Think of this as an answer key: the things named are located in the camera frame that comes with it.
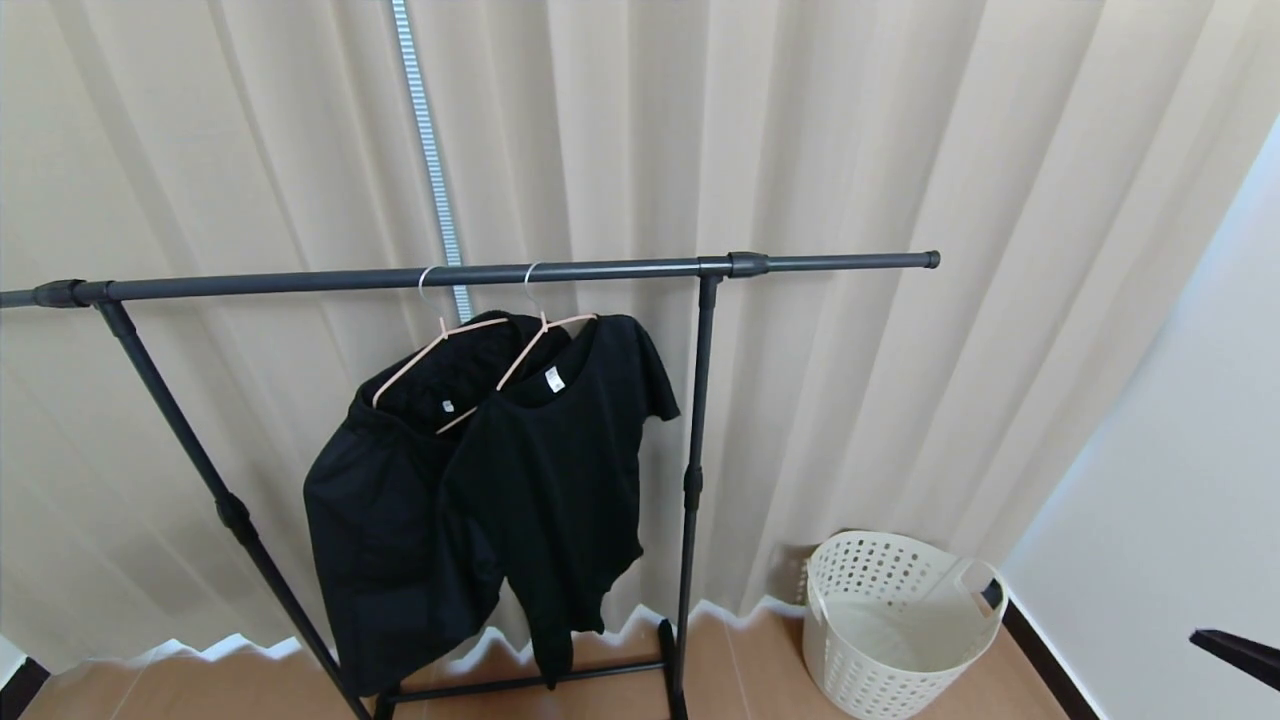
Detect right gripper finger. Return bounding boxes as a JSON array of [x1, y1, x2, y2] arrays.
[[1190, 628, 1280, 693]]

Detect black garment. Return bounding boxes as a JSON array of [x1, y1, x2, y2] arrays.
[[440, 315, 681, 691]]

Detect pink clothes hanger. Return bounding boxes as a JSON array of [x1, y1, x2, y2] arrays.
[[495, 262, 599, 393], [372, 265, 511, 436]]

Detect black drawstring shorts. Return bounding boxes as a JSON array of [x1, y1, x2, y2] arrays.
[[303, 310, 549, 698]]

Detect white laundry basket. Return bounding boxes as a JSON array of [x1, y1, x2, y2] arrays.
[[802, 530, 1009, 720]]

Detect black clothes rack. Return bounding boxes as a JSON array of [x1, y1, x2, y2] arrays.
[[0, 250, 941, 720]]

